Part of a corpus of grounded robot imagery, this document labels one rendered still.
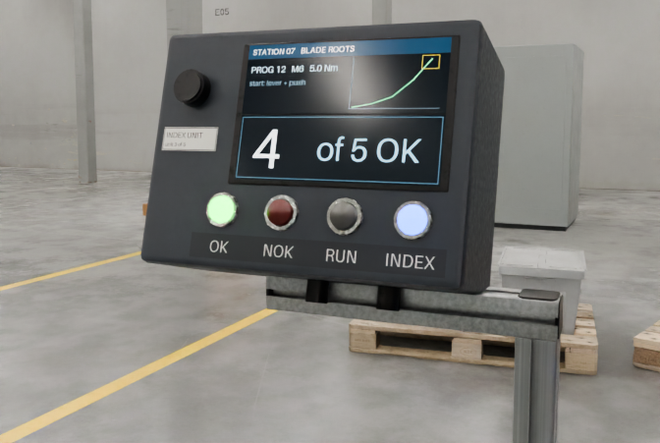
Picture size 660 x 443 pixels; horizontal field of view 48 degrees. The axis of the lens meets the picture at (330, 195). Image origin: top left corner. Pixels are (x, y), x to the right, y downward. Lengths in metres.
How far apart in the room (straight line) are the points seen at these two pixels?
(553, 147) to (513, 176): 0.51
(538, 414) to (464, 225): 0.16
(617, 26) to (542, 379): 12.66
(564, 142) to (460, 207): 7.53
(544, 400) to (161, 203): 0.33
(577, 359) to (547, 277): 0.40
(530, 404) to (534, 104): 7.52
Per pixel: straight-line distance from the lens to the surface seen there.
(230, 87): 0.59
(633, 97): 13.08
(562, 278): 3.70
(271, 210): 0.54
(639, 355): 3.87
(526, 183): 8.10
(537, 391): 0.59
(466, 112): 0.51
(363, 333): 3.78
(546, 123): 8.04
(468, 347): 3.70
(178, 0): 6.74
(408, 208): 0.50
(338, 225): 0.51
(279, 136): 0.55
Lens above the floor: 1.19
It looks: 6 degrees down
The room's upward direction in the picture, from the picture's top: straight up
